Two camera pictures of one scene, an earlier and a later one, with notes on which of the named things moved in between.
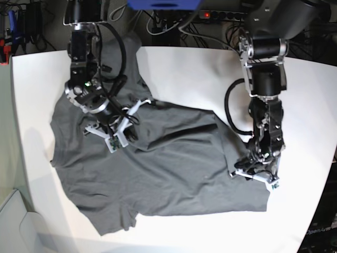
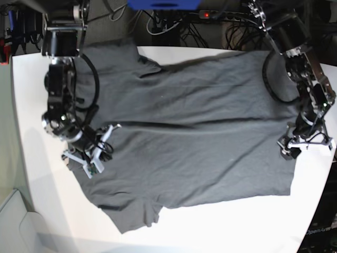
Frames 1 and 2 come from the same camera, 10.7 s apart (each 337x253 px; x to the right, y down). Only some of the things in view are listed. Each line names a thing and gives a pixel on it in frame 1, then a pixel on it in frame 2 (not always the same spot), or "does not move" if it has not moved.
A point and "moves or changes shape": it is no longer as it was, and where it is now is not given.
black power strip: [208, 14] does not move
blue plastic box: [164, 5] does not move
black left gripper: [120, 124] -> [91, 148]
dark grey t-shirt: [177, 161] moves or changes shape
